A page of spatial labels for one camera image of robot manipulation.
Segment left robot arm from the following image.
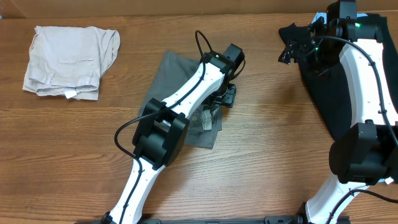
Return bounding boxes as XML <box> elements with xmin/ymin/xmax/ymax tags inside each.
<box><xmin>101</xmin><ymin>44</ymin><xmax>246</xmax><ymax>224</ymax></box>

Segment folded beige shorts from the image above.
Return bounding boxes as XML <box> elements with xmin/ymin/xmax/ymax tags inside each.
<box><xmin>22</xmin><ymin>26</ymin><xmax>121</xmax><ymax>101</ymax></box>

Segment grey shorts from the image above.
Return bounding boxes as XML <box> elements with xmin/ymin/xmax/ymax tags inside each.
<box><xmin>138</xmin><ymin>51</ymin><xmax>223</xmax><ymax>148</ymax></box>

